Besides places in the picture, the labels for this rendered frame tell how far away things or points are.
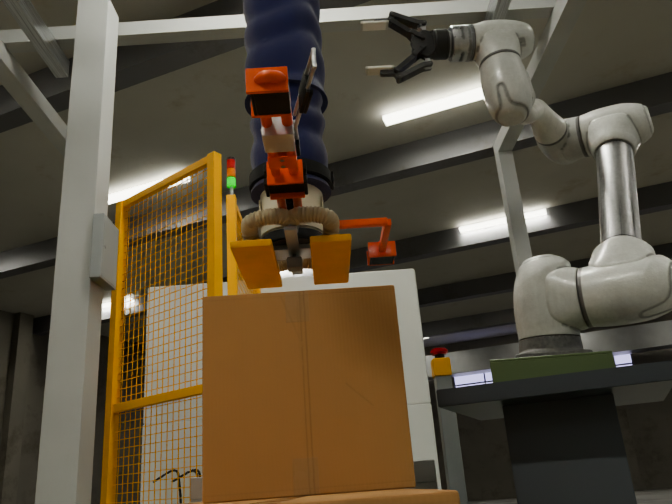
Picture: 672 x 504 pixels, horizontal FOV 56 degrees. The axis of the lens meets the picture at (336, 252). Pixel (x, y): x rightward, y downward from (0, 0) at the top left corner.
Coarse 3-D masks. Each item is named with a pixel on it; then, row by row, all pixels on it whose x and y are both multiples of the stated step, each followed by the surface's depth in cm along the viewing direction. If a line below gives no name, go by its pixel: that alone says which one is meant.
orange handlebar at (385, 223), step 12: (264, 72) 109; (276, 72) 110; (264, 120) 121; (288, 120) 122; (276, 156) 136; (288, 156) 135; (276, 168) 139; (288, 168) 142; (300, 204) 159; (348, 228) 176; (384, 228) 178; (384, 240) 186
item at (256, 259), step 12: (252, 240) 151; (264, 240) 151; (240, 252) 154; (252, 252) 154; (264, 252) 155; (240, 264) 162; (252, 264) 162; (264, 264) 163; (276, 264) 164; (252, 276) 171; (264, 276) 172; (276, 276) 173; (252, 288) 181
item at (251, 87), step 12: (252, 72) 111; (252, 84) 111; (264, 84) 111; (276, 84) 111; (288, 84) 112; (252, 96) 111; (264, 96) 112; (276, 96) 112; (288, 96) 112; (252, 108) 118; (264, 108) 115; (276, 108) 115; (288, 108) 116
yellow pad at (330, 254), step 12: (312, 240) 151; (324, 240) 151; (336, 240) 151; (348, 240) 151; (312, 252) 157; (324, 252) 158; (336, 252) 158; (348, 252) 159; (312, 264) 166; (324, 264) 166; (336, 264) 167; (348, 264) 168; (324, 276) 176; (336, 276) 177; (348, 276) 178
